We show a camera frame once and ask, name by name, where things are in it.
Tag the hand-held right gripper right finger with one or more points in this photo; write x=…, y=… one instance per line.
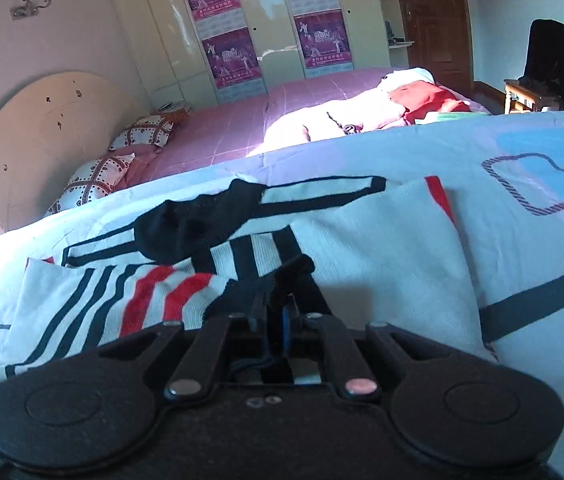
x=286, y=330

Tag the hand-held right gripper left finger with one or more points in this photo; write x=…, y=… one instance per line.
x=197, y=360

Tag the black sock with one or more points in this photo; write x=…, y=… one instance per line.
x=187, y=225
x=292, y=267

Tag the white black red striped sweater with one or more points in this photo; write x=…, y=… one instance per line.
x=387, y=240

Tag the white red patterned pillow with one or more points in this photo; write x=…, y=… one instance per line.
x=92, y=182
x=144, y=132

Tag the pink checked bed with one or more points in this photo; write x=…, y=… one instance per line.
x=222, y=130

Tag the blue printed bedsheet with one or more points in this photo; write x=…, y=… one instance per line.
x=512, y=260

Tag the cream round headboard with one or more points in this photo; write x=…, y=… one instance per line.
x=37, y=135

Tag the red cloth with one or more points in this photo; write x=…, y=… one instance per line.
x=427, y=100

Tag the white cloth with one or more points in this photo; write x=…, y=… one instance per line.
x=407, y=77

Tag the cream corner shelf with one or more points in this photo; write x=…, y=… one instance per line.
x=394, y=42

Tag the cream glossy wardrobe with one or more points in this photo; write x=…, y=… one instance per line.
x=162, y=35

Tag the wooden chair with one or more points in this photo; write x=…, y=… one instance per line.
x=517, y=92

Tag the brown wooden door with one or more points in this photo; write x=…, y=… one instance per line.
x=432, y=20

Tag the black garment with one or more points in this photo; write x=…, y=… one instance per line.
x=552, y=60

